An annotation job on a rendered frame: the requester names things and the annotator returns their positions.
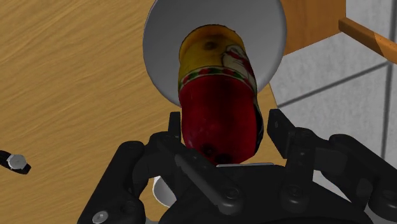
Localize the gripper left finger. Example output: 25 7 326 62
77 111 246 224

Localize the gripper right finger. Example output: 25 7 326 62
267 108 397 223

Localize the red and yellow nesting doll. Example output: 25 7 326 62
178 24 265 165

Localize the white cup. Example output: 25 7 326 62
151 175 178 209

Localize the wooden table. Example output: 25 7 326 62
0 0 347 224

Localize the black wristwatch with silver face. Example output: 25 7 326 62
0 150 32 175

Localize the white round plate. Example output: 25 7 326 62
143 0 288 108

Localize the wooden rail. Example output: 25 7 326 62
338 17 397 65

